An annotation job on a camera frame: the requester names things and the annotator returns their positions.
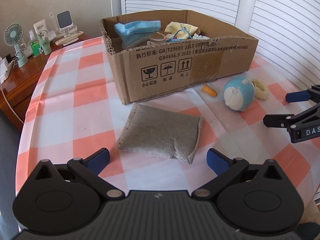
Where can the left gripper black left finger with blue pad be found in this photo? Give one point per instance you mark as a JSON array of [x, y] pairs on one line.
[[88, 170]]

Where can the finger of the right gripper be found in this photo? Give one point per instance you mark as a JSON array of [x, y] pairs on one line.
[[312, 93], [301, 127]]

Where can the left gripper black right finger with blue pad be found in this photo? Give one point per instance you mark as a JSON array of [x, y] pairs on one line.
[[228, 171]]

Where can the patterned blue white sachet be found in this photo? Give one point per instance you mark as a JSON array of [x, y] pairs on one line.
[[199, 37]]

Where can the light blue face mask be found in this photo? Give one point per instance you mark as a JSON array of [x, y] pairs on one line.
[[136, 32]]

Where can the yellow cloth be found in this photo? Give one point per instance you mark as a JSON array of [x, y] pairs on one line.
[[180, 30]]

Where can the cream fluffy scrunchie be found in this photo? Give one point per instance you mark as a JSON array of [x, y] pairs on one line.
[[260, 89]]

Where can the pink white checkered tablecloth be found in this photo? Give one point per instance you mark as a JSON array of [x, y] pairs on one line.
[[75, 110]]

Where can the grey fabric pouch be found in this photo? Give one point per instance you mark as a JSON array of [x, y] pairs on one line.
[[161, 133]]

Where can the blue white round plush toy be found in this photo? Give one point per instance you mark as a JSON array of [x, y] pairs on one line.
[[238, 94]]

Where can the small orange object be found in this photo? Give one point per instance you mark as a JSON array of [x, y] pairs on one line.
[[209, 90]]

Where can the white louvered closet doors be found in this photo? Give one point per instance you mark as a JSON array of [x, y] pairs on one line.
[[287, 30]]

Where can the wooden side cabinet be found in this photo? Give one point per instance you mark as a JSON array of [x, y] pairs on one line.
[[19, 87]]

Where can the brown cardboard box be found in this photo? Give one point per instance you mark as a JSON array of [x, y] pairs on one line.
[[147, 71]]

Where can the white remote control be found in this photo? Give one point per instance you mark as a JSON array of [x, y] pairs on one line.
[[69, 39]]

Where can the green small box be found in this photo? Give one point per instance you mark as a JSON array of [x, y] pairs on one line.
[[35, 48]]

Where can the green tube bottle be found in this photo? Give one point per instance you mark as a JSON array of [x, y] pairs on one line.
[[44, 43]]

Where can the white phone stand with screen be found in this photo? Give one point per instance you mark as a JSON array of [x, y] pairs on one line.
[[64, 22]]

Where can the small green desk fan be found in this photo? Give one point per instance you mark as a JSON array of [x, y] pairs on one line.
[[13, 36]]

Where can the white charger with cable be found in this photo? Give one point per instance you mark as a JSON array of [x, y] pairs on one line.
[[6, 68]]

